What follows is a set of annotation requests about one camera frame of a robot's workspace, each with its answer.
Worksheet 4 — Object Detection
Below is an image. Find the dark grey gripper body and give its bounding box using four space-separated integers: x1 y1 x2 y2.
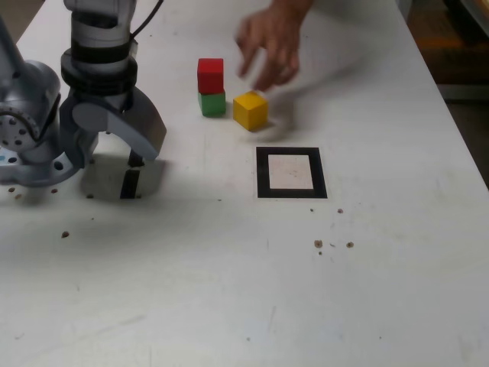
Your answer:
68 89 134 114

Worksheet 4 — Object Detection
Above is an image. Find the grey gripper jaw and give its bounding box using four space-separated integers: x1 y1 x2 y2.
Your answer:
72 91 168 162
58 97 100 170

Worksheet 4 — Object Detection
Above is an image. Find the green cube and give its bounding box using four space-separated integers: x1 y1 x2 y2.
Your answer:
197 90 227 118

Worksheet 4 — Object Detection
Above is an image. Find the red cube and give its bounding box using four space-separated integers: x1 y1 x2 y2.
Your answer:
196 57 225 95

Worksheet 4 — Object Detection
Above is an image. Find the yellow cube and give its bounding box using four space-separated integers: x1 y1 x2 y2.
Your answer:
232 90 270 132

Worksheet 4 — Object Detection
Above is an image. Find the black tape square outline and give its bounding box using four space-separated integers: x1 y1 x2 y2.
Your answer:
255 146 329 200

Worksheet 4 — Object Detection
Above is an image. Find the person's hand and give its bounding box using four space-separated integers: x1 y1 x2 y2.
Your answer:
234 0 316 93

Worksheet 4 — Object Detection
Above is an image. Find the black tape strip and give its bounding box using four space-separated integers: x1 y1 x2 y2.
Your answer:
119 148 146 200

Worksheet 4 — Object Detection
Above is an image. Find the grey metal beam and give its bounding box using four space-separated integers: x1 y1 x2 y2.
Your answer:
439 83 489 102

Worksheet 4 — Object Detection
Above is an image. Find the dark wooden furniture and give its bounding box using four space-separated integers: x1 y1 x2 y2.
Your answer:
442 0 489 47

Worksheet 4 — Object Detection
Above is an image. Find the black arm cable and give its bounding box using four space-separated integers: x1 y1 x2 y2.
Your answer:
129 0 165 41

